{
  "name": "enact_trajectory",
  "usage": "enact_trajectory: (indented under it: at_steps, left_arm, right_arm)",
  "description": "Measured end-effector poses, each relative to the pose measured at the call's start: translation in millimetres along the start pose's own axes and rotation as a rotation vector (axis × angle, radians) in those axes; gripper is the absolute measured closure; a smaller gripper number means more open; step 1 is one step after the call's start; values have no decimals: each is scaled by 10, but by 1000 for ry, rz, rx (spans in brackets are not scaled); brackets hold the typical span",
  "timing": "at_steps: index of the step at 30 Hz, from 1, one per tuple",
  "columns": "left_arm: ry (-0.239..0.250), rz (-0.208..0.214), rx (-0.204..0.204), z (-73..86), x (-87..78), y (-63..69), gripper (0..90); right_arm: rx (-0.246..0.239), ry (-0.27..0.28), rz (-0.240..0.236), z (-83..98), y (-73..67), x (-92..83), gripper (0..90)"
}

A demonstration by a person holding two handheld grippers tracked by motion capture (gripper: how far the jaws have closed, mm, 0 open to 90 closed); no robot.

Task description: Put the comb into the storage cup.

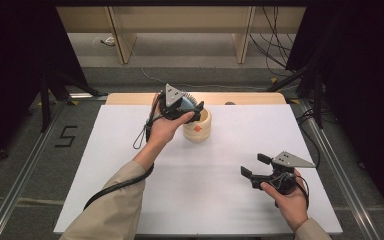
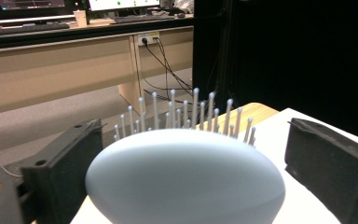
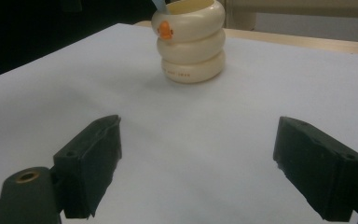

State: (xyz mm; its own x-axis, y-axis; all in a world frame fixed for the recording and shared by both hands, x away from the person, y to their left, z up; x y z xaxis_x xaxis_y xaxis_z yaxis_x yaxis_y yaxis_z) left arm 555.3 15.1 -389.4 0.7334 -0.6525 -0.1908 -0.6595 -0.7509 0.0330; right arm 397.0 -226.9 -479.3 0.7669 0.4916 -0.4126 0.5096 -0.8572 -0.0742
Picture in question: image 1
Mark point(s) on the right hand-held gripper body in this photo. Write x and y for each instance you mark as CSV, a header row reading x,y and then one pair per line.
x,y
280,180

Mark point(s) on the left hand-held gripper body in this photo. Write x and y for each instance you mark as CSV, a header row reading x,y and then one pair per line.
x,y
170,106

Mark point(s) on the light blue hairbrush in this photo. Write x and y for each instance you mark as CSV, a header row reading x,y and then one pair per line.
x,y
187,105

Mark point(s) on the cream ribbed cup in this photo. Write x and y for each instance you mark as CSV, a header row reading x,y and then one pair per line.
x,y
196,133

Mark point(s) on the person's left hand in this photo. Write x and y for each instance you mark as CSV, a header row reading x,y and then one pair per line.
x,y
161,133

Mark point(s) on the person's right hand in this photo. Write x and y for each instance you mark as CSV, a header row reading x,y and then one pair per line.
x,y
293,206

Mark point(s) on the white table mat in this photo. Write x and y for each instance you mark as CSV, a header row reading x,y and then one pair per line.
x,y
213,186

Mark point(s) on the light wooden table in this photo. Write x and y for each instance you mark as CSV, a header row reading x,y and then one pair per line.
x,y
246,99

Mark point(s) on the black metal stand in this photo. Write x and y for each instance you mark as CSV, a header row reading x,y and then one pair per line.
x,y
318,100
45,106

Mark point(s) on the beige wooden shelf unit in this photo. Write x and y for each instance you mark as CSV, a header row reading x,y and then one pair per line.
x,y
180,20

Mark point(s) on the black curtain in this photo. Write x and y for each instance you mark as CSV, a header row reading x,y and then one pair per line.
x,y
10,66
363,83

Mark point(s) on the aluminium floor rail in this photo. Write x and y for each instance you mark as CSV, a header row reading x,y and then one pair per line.
x,y
20,186
343,173

